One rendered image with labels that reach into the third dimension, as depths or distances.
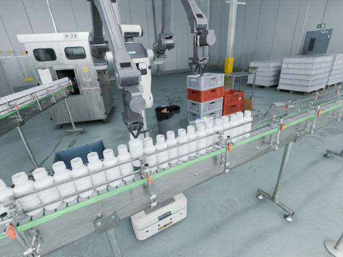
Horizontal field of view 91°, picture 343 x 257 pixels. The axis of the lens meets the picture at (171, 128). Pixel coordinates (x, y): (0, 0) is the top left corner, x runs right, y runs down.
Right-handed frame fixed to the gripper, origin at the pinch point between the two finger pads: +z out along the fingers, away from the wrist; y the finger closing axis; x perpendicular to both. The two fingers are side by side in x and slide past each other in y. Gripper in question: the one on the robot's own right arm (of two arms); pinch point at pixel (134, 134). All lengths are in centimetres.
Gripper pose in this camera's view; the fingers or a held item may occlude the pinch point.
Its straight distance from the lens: 74.2
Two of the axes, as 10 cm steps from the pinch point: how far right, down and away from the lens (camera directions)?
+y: 4.8, 4.5, -7.6
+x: 8.8, -2.4, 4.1
